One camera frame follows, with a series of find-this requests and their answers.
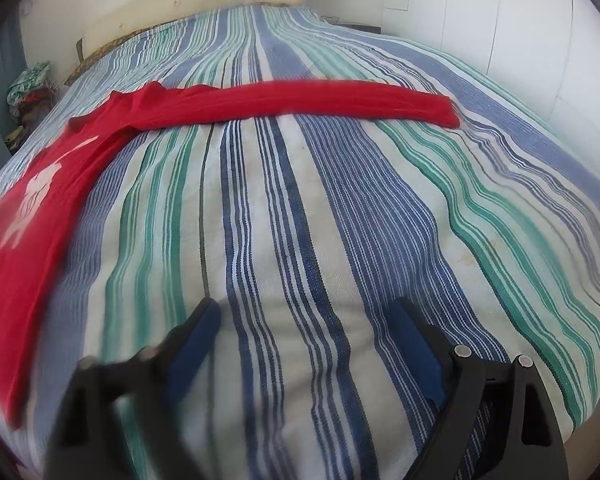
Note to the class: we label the striped bedspread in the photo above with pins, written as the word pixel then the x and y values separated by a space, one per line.
pixel 300 220

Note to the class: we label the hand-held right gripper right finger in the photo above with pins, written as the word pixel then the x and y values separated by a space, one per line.
pixel 422 355

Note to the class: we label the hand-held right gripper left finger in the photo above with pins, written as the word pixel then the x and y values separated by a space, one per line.
pixel 195 345

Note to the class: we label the grey-blue curtain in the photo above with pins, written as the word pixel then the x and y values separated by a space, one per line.
pixel 2 65

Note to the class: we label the pile of colourful clothes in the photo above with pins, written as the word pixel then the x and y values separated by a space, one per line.
pixel 30 87

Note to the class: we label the red knit sweater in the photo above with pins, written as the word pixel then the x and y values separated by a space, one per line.
pixel 290 102

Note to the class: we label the white wardrobe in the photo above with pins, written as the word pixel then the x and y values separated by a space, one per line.
pixel 505 15

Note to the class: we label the cream pillow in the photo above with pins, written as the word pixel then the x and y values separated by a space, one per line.
pixel 200 2

